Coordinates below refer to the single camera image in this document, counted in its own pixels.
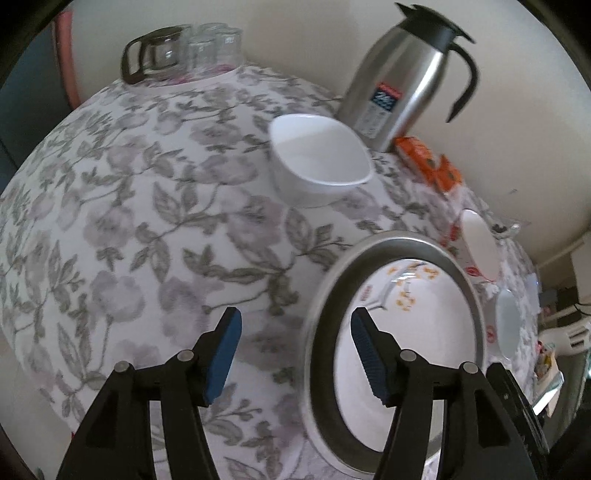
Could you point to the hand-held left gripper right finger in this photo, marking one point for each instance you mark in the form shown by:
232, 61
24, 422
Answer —
369, 355

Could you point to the glass mug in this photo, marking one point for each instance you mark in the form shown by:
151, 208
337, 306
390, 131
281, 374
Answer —
505, 229

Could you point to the small white bowl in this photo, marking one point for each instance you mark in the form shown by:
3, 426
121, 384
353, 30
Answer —
318, 152

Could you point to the stainless steel thermos jug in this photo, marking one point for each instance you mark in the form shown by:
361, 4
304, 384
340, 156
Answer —
401, 78

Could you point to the beige bag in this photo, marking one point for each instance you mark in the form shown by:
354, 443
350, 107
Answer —
549, 374

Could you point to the white plate yellow flower print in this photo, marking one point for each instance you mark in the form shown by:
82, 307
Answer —
434, 314

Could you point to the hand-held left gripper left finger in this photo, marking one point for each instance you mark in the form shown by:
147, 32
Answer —
224, 355

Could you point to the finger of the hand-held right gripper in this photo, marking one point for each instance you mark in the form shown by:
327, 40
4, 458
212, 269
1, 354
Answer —
521, 406

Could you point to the clear glass cup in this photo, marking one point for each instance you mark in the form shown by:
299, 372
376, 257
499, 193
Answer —
229, 44
203, 50

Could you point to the stainless steel plate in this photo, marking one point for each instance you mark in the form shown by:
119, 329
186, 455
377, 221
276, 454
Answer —
325, 323

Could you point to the strawberry print bowl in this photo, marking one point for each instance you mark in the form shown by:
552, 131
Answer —
480, 244

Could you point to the grey floral tablecloth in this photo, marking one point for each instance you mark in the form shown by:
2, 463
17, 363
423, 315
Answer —
138, 240

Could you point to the light blue bowl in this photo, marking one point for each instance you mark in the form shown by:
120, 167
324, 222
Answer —
507, 323

